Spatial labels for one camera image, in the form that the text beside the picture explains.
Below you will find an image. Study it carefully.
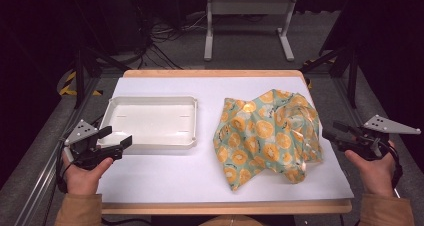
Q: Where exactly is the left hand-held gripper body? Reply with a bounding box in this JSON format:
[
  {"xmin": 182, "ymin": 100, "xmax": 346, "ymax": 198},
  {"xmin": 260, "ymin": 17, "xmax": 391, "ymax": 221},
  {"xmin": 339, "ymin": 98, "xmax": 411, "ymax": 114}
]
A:
[{"xmin": 63, "ymin": 119, "xmax": 124, "ymax": 171}]

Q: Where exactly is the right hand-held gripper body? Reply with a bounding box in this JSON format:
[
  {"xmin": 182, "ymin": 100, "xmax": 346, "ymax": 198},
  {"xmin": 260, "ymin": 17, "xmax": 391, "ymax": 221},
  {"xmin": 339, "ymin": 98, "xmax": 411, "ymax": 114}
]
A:
[{"xmin": 336, "ymin": 114, "xmax": 422, "ymax": 162}]

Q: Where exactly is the orange patterned teal cloth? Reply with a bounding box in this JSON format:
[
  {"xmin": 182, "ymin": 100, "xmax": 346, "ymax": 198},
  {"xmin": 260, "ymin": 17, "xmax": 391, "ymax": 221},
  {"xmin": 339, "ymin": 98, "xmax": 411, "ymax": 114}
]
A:
[{"xmin": 212, "ymin": 88, "xmax": 324, "ymax": 192}]

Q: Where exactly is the person's left hand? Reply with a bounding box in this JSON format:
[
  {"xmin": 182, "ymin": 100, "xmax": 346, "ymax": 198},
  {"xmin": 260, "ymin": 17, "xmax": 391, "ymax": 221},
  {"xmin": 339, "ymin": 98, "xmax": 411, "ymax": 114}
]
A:
[{"xmin": 62, "ymin": 150, "xmax": 114, "ymax": 196}]

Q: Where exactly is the person's right hand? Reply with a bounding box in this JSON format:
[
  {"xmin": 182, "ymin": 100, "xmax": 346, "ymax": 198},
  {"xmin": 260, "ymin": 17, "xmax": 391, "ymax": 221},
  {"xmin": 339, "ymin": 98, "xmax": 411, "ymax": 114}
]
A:
[{"xmin": 344, "ymin": 140, "xmax": 398, "ymax": 198}]

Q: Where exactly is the white plastic tray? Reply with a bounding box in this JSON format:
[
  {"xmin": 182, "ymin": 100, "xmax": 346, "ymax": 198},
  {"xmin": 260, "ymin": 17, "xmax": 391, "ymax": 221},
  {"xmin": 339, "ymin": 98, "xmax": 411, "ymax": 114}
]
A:
[{"xmin": 94, "ymin": 95, "xmax": 198, "ymax": 151}]

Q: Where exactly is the black tripod stand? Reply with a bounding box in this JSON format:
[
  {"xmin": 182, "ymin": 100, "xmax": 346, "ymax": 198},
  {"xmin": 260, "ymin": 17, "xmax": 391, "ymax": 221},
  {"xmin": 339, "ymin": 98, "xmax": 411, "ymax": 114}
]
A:
[
  {"xmin": 299, "ymin": 45, "xmax": 360, "ymax": 110},
  {"xmin": 71, "ymin": 45, "xmax": 131, "ymax": 110}
]

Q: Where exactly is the yellow black hazard tape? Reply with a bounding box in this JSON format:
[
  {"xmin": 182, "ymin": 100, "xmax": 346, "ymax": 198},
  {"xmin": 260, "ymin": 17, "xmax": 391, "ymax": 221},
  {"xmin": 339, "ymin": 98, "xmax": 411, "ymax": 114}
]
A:
[{"xmin": 58, "ymin": 70, "xmax": 103, "ymax": 97}]

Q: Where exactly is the white table cover sheet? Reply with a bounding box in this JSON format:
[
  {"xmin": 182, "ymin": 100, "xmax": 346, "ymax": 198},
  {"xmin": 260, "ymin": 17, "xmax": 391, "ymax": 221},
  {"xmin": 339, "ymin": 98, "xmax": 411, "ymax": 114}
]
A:
[{"xmin": 96, "ymin": 76, "xmax": 355, "ymax": 204}]

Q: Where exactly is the wooden table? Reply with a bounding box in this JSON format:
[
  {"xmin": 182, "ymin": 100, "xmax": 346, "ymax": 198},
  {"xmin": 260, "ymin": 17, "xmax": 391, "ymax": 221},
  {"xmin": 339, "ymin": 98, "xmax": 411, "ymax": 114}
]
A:
[{"xmin": 101, "ymin": 69, "xmax": 354, "ymax": 216}]

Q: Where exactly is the left hand-held gripper black cable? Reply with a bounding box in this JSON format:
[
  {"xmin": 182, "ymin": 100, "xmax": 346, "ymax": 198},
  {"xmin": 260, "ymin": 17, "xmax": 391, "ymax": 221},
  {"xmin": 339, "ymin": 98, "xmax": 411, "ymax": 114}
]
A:
[{"xmin": 55, "ymin": 138, "xmax": 73, "ymax": 194}]

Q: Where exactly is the hand-held gripper black cable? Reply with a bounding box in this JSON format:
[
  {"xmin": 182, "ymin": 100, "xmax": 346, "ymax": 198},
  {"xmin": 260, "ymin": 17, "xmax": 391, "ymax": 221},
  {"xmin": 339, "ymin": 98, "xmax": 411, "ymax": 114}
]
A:
[
  {"xmin": 55, "ymin": 138, "xmax": 73, "ymax": 194},
  {"xmin": 386, "ymin": 141, "xmax": 404, "ymax": 190}
]

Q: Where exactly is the right hand-held gripper black cable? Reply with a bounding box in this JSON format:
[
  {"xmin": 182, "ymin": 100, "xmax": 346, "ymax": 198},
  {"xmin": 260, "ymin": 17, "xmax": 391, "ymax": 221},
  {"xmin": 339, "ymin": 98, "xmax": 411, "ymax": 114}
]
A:
[{"xmin": 386, "ymin": 141, "xmax": 404, "ymax": 190}]

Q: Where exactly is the tangle of black floor cables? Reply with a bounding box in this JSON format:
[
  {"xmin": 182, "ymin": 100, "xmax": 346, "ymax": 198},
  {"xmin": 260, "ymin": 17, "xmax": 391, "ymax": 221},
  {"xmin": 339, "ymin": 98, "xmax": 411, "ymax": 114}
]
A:
[{"xmin": 133, "ymin": 10, "xmax": 208, "ymax": 70}]

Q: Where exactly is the white metal stand frame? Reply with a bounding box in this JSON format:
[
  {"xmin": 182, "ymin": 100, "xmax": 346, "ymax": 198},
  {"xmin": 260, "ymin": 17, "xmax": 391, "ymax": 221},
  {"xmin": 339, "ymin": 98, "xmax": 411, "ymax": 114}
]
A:
[{"xmin": 203, "ymin": 0, "xmax": 299, "ymax": 62}]

